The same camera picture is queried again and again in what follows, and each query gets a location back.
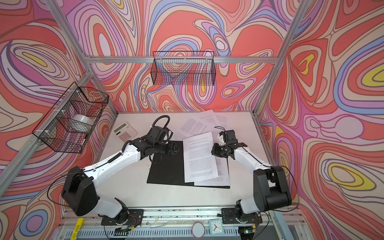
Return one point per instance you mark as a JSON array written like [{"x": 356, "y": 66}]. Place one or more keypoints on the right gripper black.
[{"x": 214, "y": 151}]

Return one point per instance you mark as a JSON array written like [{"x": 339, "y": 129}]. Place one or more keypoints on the pink desk calculator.
[{"x": 125, "y": 132}]

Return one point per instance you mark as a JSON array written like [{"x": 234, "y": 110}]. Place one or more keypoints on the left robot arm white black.
[{"x": 80, "y": 187}]

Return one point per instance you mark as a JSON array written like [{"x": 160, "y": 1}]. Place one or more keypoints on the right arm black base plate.
[{"x": 234, "y": 216}]

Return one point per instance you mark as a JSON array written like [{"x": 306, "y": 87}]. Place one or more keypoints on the white tape roll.
[{"x": 83, "y": 119}]

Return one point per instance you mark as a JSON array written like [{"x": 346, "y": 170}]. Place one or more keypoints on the round pink white disc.
[{"x": 198, "y": 230}]

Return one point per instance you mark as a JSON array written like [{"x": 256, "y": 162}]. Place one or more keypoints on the printed paper sheet stack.
[{"x": 194, "y": 124}]

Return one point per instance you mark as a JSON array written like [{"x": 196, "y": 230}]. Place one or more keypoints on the black wire basket wall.
[
  {"x": 61, "y": 133},
  {"x": 183, "y": 68}
]

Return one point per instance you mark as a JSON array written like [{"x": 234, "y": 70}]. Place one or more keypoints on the black wire basket back wall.
[{"x": 183, "y": 68}]

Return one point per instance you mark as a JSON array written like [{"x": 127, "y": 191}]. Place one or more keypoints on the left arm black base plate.
[{"x": 129, "y": 217}]

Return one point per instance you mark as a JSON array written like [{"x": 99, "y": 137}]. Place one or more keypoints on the yellow marker pen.
[{"x": 77, "y": 229}]

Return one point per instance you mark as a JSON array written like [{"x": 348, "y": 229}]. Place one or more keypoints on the small teal alarm clock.
[{"x": 216, "y": 227}]

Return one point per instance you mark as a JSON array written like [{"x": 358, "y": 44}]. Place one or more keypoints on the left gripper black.
[{"x": 172, "y": 148}]

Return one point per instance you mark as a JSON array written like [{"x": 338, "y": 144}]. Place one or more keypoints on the red folder black inside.
[{"x": 168, "y": 170}]

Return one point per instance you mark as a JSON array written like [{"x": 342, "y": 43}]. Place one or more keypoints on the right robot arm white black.
[{"x": 271, "y": 190}]

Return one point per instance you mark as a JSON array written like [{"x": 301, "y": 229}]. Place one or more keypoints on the light blue bar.
[{"x": 282, "y": 228}]

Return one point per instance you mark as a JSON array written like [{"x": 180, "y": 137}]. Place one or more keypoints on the black wire basket left wall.
[{"x": 61, "y": 133}]

